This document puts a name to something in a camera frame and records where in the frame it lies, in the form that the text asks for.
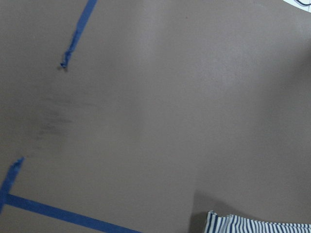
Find striped polo shirt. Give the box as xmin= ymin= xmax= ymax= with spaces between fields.
xmin=203 ymin=211 xmax=311 ymax=233

